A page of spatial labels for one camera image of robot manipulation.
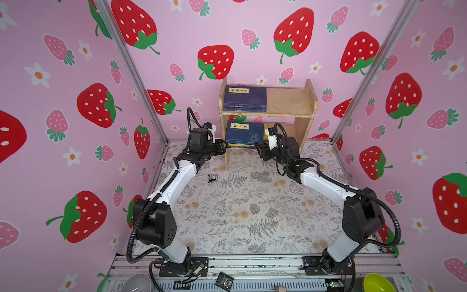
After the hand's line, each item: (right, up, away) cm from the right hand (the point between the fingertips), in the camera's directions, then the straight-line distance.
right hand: (259, 141), depth 84 cm
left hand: (-15, 0, 0) cm, 15 cm away
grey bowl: (-47, -54, -18) cm, 73 cm away
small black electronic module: (-15, -55, -15) cm, 59 cm away
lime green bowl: (+44, -56, -14) cm, 73 cm away
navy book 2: (-7, -1, 0) cm, 7 cm away
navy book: (-7, +5, +4) cm, 9 cm away
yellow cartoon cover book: (-7, +4, +3) cm, 8 cm away
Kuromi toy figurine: (-24, -19, +16) cm, 34 cm away
